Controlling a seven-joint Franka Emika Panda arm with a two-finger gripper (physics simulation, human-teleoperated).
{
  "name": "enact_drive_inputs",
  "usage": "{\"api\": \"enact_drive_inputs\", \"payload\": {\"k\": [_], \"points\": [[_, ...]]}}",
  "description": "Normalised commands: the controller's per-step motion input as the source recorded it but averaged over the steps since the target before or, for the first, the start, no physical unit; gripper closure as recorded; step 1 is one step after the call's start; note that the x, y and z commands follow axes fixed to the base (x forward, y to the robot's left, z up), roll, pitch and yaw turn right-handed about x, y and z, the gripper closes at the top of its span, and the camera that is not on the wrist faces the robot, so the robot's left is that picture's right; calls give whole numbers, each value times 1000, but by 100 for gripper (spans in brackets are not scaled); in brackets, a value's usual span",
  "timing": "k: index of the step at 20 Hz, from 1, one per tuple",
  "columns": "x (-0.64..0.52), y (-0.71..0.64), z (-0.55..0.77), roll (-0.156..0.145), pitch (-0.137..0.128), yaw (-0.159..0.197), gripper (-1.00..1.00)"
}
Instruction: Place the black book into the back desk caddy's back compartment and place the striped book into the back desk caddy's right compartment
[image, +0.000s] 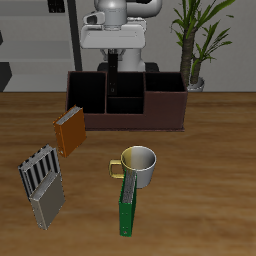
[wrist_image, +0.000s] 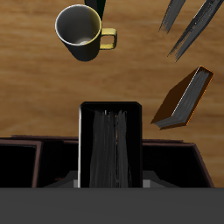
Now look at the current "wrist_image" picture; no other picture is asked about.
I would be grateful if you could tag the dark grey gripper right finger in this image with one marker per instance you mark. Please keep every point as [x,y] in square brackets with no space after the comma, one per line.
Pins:
[152,180]

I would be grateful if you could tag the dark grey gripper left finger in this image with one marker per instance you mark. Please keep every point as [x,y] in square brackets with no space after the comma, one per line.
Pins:
[68,180]

